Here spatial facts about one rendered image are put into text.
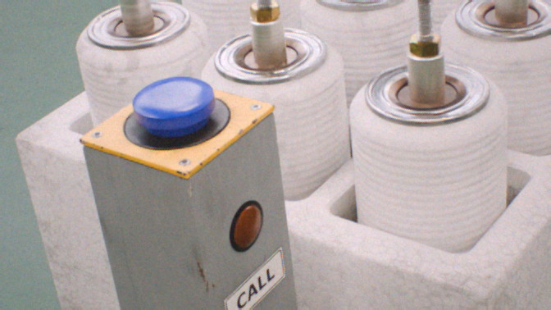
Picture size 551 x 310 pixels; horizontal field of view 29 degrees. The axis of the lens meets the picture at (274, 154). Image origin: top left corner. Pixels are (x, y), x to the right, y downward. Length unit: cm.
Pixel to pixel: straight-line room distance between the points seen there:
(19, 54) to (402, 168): 83
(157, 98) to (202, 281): 9
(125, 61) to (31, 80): 57
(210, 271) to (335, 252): 15
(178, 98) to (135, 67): 24
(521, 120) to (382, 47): 11
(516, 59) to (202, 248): 28
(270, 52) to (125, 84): 12
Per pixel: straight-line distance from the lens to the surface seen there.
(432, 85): 65
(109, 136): 53
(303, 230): 67
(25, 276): 99
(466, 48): 73
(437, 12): 88
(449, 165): 64
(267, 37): 70
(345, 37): 77
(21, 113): 125
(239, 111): 54
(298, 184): 72
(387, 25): 77
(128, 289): 58
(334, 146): 72
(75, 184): 81
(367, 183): 66
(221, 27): 85
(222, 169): 51
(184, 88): 53
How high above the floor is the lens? 58
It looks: 32 degrees down
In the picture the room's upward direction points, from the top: 7 degrees counter-clockwise
